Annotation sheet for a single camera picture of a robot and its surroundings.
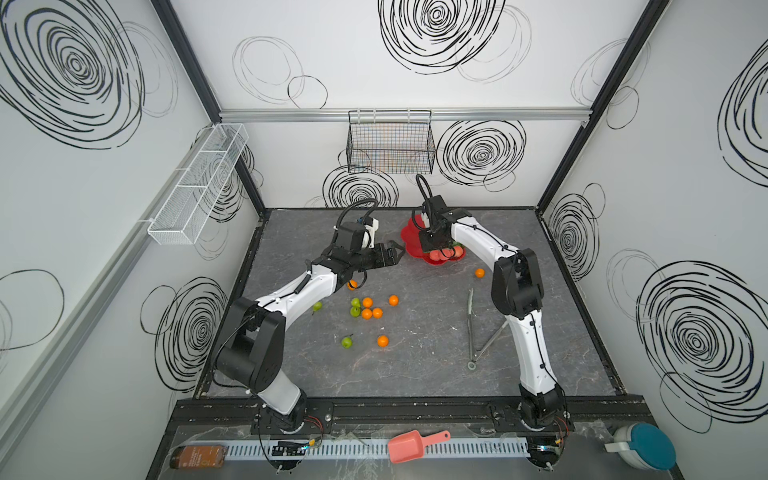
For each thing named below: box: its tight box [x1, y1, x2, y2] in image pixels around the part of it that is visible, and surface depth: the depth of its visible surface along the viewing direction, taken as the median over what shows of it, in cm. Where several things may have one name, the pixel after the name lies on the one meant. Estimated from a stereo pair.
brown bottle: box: [169, 445, 227, 469], surface depth 67 cm
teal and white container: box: [604, 422, 677, 470], surface depth 66 cm
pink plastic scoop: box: [388, 430, 451, 464], surface depth 71 cm
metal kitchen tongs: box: [467, 288, 509, 371], surface depth 86 cm
